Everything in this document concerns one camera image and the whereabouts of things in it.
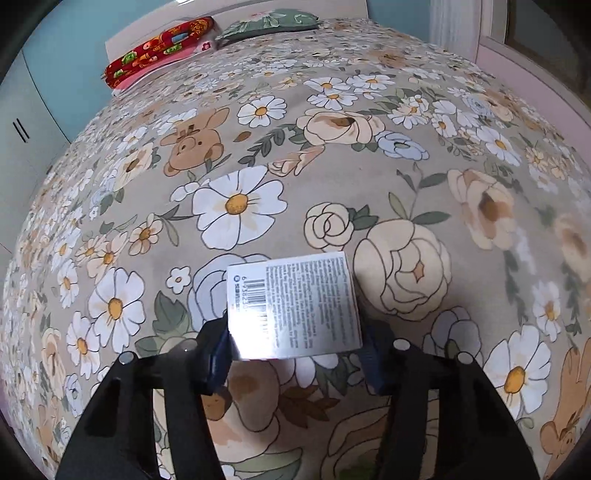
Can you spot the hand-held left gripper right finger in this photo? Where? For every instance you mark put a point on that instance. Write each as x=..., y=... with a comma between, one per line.
x=371, y=367

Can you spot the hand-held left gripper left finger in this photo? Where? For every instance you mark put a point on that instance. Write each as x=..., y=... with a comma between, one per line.
x=217, y=362

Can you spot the small white cube box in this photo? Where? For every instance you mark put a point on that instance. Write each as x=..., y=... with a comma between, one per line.
x=295, y=304

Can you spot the floral bed cover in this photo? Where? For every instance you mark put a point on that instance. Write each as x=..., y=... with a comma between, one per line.
x=323, y=184

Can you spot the white wardrobe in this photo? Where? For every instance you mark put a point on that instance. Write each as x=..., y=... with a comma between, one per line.
x=23, y=138

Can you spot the pink pillow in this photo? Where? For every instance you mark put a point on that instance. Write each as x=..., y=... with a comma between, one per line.
x=199, y=48

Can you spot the red patterned pillow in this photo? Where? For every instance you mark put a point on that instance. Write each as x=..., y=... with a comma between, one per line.
x=157, y=46

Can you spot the green floral pillow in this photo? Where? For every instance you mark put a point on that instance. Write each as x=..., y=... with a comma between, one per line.
x=268, y=25

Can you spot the dark framed window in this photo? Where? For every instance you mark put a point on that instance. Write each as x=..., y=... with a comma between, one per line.
x=526, y=23

